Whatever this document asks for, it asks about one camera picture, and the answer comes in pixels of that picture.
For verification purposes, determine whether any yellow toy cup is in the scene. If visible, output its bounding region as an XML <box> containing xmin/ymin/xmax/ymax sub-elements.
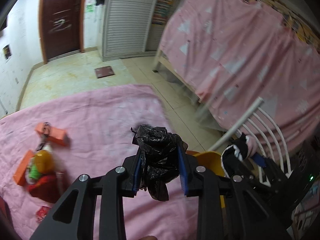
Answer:
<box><xmin>34</xmin><ymin>150</ymin><xmax>55</xmax><ymax>174</ymax></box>

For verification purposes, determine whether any dark brown wooden door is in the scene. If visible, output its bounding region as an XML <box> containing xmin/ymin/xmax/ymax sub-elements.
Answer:
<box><xmin>39</xmin><ymin>0</ymin><xmax>85</xmax><ymax>64</ymax></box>

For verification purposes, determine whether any wall socket box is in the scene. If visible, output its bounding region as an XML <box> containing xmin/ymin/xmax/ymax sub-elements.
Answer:
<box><xmin>3</xmin><ymin>45</ymin><xmax>12</xmax><ymax>60</ymax></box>

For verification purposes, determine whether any white metal chair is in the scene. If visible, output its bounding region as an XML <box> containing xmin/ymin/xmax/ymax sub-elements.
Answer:
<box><xmin>208</xmin><ymin>97</ymin><xmax>292</xmax><ymax>176</ymax></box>

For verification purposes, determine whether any colourful wardrobe poster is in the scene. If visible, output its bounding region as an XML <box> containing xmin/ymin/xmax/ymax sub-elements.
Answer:
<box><xmin>151</xmin><ymin>0</ymin><xmax>174</xmax><ymax>25</ymax></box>

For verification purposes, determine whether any pink bed sheet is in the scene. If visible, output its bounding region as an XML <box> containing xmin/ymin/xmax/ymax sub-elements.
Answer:
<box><xmin>1</xmin><ymin>85</ymin><xmax>198</xmax><ymax>239</ymax></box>

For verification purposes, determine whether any white louvered wardrobe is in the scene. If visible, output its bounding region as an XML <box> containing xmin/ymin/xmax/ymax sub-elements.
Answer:
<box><xmin>99</xmin><ymin>0</ymin><xmax>164</xmax><ymax>61</ymax></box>

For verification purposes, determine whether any black plastic trash bag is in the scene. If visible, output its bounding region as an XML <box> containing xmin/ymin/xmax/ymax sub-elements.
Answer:
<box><xmin>131</xmin><ymin>124</ymin><xmax>188</xmax><ymax>202</ymax></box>

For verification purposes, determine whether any orange rectangular box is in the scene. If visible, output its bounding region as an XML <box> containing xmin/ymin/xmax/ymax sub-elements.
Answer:
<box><xmin>35</xmin><ymin>122</ymin><xmax>69</xmax><ymax>146</ymax></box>

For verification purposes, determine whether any pink patterned hanging curtain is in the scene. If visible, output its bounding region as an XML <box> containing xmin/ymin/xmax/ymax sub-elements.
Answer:
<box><xmin>158</xmin><ymin>0</ymin><xmax>320</xmax><ymax>156</ymax></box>

